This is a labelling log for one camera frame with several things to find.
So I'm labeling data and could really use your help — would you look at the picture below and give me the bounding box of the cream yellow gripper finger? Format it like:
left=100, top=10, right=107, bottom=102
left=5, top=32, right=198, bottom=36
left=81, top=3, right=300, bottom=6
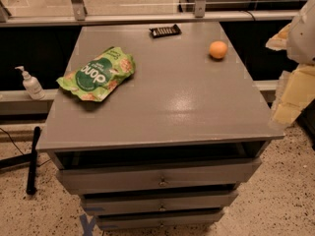
left=266, top=23, right=315, bottom=126

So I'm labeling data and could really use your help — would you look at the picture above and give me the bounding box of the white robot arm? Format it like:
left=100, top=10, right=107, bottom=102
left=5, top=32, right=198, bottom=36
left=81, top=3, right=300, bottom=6
left=266, top=0, right=315, bottom=127

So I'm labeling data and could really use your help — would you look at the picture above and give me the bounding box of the orange fruit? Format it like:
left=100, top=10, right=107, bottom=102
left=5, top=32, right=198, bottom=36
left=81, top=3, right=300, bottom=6
left=209, top=41, right=227, bottom=59

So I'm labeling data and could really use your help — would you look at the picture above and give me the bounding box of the grey drawer cabinet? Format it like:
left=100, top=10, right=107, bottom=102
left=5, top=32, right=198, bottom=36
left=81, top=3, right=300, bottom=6
left=36, top=21, right=285, bottom=232

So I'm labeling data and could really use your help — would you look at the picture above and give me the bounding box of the green chip bag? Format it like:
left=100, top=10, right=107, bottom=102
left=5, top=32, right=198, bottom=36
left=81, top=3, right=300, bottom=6
left=57, top=47, right=136, bottom=102

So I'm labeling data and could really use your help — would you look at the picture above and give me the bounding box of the bottom grey drawer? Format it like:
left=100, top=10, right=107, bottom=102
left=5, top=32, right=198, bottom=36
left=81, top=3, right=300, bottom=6
left=96, top=208, right=223, bottom=231

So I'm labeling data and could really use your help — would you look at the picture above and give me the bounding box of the grey drawer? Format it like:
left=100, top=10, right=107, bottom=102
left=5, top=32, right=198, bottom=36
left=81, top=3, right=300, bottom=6
left=81, top=191, right=238, bottom=215
left=56, top=157, right=262, bottom=195
left=96, top=208, right=223, bottom=231

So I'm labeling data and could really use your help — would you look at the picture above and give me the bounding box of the middle grey drawer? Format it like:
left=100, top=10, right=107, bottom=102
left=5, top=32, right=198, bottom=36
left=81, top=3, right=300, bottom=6
left=81, top=191, right=238, bottom=215

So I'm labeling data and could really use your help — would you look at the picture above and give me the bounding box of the top grey drawer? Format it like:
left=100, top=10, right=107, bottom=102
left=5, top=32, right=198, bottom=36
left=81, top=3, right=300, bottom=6
left=56, top=157, right=262, bottom=195

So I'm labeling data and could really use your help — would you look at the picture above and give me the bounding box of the white pump bottle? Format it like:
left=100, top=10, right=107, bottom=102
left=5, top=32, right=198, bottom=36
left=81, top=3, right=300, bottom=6
left=16, top=66, right=45, bottom=100

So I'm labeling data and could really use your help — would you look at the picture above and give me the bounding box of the black stand leg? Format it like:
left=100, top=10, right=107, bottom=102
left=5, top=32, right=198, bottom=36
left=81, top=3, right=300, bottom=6
left=0, top=127, right=40, bottom=195

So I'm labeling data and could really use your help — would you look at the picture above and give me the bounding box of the metal railing frame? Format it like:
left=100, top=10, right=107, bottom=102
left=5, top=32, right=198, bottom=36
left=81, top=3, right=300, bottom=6
left=0, top=0, right=307, bottom=27

